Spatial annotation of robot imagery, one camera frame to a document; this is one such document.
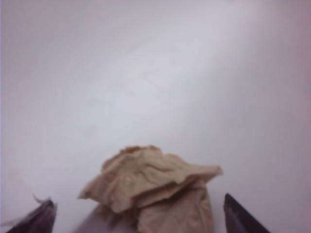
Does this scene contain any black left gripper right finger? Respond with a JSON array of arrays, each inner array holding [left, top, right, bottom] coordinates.
[[223, 193, 272, 233]]

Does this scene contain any layered brown paper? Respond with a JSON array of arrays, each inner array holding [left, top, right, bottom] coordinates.
[[77, 145, 223, 233]]

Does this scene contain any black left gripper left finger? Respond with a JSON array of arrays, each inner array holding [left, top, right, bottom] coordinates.
[[4, 198, 58, 233]]

